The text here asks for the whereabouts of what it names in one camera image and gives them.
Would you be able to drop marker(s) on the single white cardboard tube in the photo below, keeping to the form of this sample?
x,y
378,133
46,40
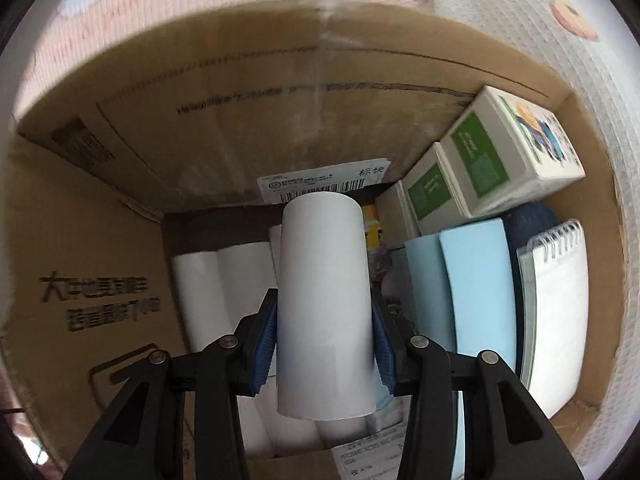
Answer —
x,y
325,300

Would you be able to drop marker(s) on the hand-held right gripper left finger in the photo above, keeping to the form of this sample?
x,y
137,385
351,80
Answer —
x,y
265,345

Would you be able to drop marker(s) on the yellow packet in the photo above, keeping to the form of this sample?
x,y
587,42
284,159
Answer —
x,y
372,232

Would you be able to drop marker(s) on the brown cardboard box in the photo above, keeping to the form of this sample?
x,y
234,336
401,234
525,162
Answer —
x,y
225,135

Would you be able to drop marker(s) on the white box with cartoon print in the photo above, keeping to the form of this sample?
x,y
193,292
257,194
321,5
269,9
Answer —
x,y
505,150

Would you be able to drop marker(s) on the white box with green label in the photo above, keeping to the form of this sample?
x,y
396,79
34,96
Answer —
x,y
435,190

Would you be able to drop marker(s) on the light blue booklet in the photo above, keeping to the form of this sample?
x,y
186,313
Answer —
x,y
480,285
425,285

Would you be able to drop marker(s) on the white spiral notepad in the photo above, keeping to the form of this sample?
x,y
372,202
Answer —
x,y
555,320

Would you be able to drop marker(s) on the white labelled packet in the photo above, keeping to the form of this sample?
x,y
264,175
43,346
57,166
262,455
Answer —
x,y
370,455

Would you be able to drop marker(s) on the dark blue round object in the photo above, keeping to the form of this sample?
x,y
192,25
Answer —
x,y
530,222

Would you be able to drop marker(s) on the pile of white paper tubes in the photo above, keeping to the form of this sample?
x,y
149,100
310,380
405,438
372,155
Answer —
x,y
200,300

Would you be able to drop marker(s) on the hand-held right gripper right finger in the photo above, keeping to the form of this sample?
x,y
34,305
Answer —
x,y
382,350

